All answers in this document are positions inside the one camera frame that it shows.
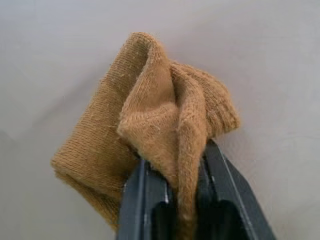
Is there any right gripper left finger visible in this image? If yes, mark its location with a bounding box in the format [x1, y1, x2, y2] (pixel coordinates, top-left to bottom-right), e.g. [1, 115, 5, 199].
[117, 152, 182, 240]

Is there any mustard yellow sock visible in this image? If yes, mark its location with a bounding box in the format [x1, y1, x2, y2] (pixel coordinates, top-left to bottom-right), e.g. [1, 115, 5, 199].
[50, 31, 241, 240]

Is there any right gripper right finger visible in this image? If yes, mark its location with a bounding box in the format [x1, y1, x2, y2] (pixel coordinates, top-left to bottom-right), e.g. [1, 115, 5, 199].
[194, 138, 277, 240]

